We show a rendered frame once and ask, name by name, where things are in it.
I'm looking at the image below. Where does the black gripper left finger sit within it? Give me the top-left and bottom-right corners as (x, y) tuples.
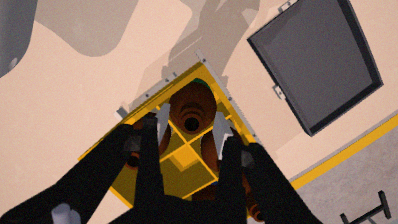
(0, 103), (170, 224)

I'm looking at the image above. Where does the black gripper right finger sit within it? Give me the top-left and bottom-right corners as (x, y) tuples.
(212, 111), (323, 224)

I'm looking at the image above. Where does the yellow divided crate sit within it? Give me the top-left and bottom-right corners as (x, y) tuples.
(109, 63), (256, 208)

